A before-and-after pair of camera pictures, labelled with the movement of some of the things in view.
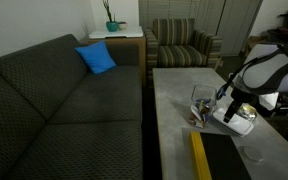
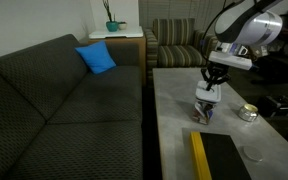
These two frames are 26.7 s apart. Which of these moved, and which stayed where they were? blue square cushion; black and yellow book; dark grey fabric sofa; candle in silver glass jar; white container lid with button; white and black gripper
Moved: white and black gripper; white container lid with button
Stayed: blue square cushion; black and yellow book; candle in silver glass jar; dark grey fabric sofa
